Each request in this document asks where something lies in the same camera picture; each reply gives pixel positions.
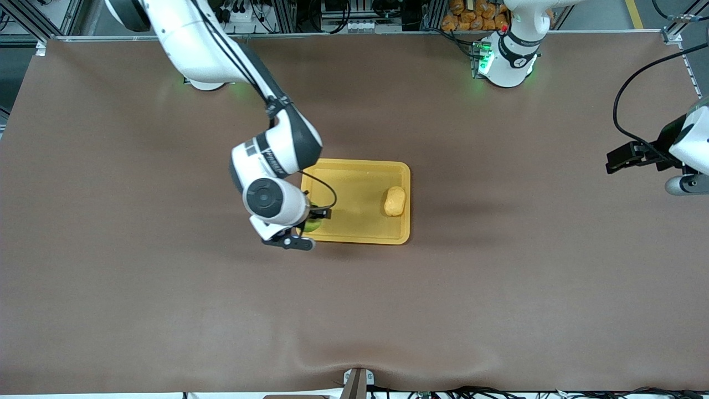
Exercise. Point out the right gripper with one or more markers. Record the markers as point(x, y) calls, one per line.
point(316, 213)

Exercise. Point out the yellow plastic tray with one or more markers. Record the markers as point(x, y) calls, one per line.
point(354, 194)

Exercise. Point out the brown table mat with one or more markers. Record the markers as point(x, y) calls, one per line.
point(221, 305)

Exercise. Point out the yellow potato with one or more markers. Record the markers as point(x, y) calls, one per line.
point(394, 201)

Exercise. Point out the metal table clamp bracket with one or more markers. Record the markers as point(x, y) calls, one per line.
point(357, 385)

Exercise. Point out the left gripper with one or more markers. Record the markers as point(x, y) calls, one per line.
point(657, 153)

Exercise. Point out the white power strip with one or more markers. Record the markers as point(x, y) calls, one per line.
point(243, 16)

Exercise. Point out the aluminium diagonal frame strut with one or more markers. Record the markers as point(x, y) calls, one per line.
point(22, 16)

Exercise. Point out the aluminium corner frame post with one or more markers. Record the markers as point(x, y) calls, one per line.
point(673, 36)

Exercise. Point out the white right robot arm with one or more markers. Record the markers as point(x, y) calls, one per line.
point(277, 155)

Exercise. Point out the perforated metal side rail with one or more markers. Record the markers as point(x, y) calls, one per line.
point(689, 72)

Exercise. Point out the aluminium table edge rail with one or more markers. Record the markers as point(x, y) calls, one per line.
point(360, 34)

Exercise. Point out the bag of orange snacks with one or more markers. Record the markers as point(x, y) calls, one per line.
point(460, 19)

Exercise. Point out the green apple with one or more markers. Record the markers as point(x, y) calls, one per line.
point(312, 226)

